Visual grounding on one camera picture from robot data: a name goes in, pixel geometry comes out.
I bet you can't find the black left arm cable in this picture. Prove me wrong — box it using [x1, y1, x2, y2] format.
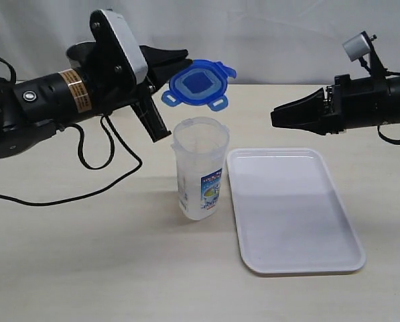
[0, 50, 143, 206]

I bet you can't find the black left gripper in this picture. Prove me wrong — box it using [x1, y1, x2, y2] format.
[82, 43, 194, 144]

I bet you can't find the white rectangular plastic tray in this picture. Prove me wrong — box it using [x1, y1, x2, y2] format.
[226, 148, 366, 276]

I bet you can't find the white fabric backdrop curtain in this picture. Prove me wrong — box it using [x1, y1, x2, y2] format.
[0, 1, 400, 84]

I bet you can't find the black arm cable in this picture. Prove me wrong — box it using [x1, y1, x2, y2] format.
[377, 68, 400, 146]
[0, 50, 143, 206]

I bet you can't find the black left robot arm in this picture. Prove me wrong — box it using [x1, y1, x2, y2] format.
[0, 42, 193, 159]

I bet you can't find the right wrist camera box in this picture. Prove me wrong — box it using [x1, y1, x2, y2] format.
[342, 31, 389, 78]

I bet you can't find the clear plastic tall container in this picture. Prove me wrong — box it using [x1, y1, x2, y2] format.
[172, 117, 230, 221]

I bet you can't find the stainless steel tumbler cup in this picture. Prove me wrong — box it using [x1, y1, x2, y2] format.
[66, 41, 96, 68]

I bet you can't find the blue plastic lid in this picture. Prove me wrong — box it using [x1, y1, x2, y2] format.
[161, 59, 237, 112]

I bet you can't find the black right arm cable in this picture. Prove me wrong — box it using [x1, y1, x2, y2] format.
[377, 68, 400, 146]

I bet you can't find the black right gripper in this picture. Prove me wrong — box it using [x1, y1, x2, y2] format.
[270, 74, 389, 135]

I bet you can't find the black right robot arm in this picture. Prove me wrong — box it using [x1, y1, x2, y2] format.
[270, 74, 400, 136]

